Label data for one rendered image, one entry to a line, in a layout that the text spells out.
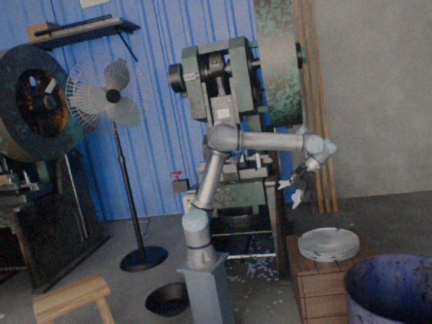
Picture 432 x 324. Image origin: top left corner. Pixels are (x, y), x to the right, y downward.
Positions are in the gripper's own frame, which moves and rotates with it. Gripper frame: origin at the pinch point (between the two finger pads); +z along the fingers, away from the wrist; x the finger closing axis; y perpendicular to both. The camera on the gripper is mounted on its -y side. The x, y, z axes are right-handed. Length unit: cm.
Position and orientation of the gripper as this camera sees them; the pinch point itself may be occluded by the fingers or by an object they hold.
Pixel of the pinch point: (285, 199)
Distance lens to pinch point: 176.1
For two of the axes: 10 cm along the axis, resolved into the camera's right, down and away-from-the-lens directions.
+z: -5.8, 7.6, 2.9
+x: 3.3, 5.4, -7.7
